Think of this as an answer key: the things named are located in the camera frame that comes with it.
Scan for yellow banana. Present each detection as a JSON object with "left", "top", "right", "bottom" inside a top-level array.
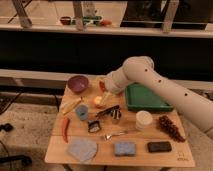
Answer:
[{"left": 60, "top": 98, "right": 82, "bottom": 115}]

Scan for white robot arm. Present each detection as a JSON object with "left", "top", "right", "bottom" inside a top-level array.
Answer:
[{"left": 104, "top": 56, "right": 213, "bottom": 140}]

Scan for red bowl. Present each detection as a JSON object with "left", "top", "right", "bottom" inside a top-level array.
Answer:
[{"left": 99, "top": 81, "right": 106, "bottom": 92}]

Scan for purple bowl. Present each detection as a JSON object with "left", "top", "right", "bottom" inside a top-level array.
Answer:
[{"left": 67, "top": 75, "right": 89, "bottom": 93}]

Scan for yellow apple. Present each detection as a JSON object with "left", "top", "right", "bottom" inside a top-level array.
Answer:
[{"left": 93, "top": 96, "right": 103, "bottom": 108}]

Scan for small metal cup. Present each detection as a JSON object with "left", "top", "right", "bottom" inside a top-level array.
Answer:
[{"left": 111, "top": 109, "right": 122, "bottom": 124}]

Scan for blue cup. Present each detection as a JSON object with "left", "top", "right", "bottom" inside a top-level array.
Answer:
[{"left": 75, "top": 105, "right": 88, "bottom": 121}]

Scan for green plastic tray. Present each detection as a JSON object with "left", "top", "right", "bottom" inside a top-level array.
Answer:
[{"left": 125, "top": 83, "right": 173, "bottom": 112}]

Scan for wooden table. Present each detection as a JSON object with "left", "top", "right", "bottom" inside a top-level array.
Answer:
[{"left": 44, "top": 77, "right": 196, "bottom": 168}]

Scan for silver fork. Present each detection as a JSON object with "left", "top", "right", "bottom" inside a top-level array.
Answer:
[{"left": 103, "top": 131, "right": 128, "bottom": 140}]

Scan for white cup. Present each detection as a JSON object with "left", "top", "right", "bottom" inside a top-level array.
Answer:
[{"left": 136, "top": 111, "right": 153, "bottom": 130}]

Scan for red chili pepper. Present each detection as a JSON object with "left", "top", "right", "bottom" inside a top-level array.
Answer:
[{"left": 61, "top": 117, "right": 70, "bottom": 143}]

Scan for blue sponge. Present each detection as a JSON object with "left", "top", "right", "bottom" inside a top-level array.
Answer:
[{"left": 114, "top": 141, "right": 136, "bottom": 156}]

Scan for blue grey cloth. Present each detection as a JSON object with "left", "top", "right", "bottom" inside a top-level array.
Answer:
[{"left": 67, "top": 138, "right": 98, "bottom": 164}]

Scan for dark red grapes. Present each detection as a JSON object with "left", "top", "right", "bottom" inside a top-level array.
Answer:
[{"left": 158, "top": 115, "right": 185, "bottom": 142}]

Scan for black rectangular block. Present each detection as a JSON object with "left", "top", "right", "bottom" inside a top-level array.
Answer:
[{"left": 147, "top": 141, "right": 172, "bottom": 153}]

